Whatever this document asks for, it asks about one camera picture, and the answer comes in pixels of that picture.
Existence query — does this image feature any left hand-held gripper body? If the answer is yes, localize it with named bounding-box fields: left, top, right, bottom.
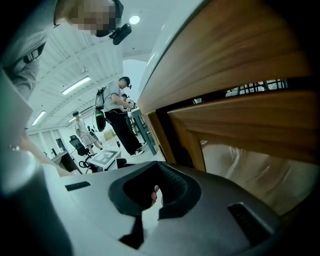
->
left=87, top=148, right=139, bottom=174

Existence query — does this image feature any person's left forearm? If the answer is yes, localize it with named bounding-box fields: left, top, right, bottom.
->
left=19, top=133, right=74, bottom=177

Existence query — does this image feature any person's right hand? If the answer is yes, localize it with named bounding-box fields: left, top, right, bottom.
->
left=150, top=184, right=165, bottom=209

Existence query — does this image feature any black office chair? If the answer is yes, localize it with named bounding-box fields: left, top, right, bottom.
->
left=69, top=134, right=95, bottom=169

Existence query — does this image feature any dark desk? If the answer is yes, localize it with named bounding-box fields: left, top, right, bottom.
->
left=51, top=149, right=84, bottom=176

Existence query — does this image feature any long ceiling light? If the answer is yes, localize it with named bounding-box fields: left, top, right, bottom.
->
left=31, top=110, right=47, bottom=126
left=61, top=75, right=92, bottom=96

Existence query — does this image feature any person's grey shirt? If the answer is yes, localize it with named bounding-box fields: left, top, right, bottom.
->
left=0, top=0, right=66, bottom=94

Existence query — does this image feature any wooden cabinet frame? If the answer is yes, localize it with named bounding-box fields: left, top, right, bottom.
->
left=146, top=110, right=177, bottom=166

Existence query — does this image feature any black backpack strap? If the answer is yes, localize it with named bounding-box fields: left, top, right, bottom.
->
left=4, top=41, right=47, bottom=74

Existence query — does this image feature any black head camera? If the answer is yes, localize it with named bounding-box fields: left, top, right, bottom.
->
left=108, top=22, right=133, bottom=46

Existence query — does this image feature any black wire rack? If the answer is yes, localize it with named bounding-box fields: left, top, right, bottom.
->
left=193, top=78, right=289, bottom=104

